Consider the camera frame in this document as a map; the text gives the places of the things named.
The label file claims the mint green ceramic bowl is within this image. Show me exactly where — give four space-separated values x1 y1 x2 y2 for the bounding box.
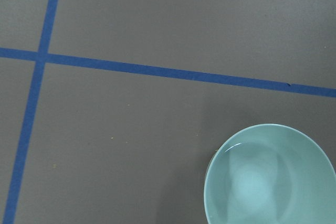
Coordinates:
204 124 335 223

